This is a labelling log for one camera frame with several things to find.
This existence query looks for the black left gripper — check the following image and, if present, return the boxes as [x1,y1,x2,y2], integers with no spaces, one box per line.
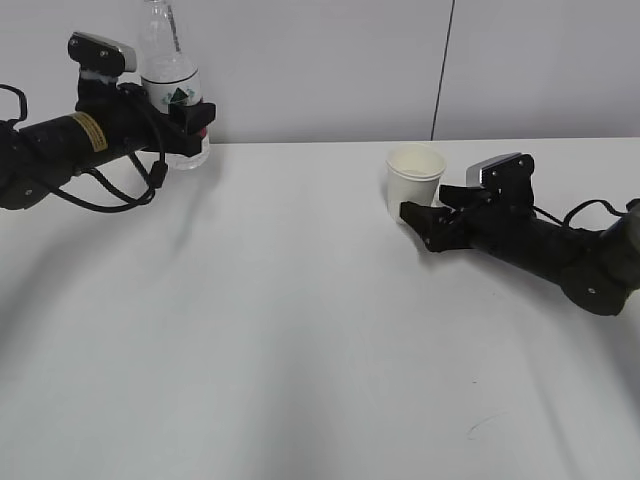
[74,72,217,156]

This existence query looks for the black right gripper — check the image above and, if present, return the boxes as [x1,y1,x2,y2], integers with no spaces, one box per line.
[399,185,534,252]

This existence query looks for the white paper cup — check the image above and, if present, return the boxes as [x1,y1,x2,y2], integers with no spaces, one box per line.
[386,143,447,223]

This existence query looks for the clear Nongfu Spring water bottle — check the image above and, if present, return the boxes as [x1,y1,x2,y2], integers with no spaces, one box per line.
[137,0,211,172]

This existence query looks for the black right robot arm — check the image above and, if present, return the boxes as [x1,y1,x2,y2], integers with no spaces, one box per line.
[399,186,639,316]

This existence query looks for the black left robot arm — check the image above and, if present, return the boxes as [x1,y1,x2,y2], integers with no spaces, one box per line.
[1,78,216,213]

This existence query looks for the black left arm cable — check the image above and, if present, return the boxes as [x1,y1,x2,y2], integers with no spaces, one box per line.
[0,83,169,215]

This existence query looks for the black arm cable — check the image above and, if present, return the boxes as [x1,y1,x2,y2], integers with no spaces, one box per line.
[534,198,634,231]
[0,83,169,215]

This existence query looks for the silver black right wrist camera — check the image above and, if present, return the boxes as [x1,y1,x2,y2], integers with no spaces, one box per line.
[465,152,535,191]

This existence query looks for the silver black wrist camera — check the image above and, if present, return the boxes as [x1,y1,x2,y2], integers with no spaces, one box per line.
[67,31,137,77]
[465,152,535,191]

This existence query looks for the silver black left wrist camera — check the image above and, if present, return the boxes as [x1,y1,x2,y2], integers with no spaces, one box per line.
[67,31,137,77]

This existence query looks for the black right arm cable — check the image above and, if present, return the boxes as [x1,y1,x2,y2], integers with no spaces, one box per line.
[534,198,634,231]

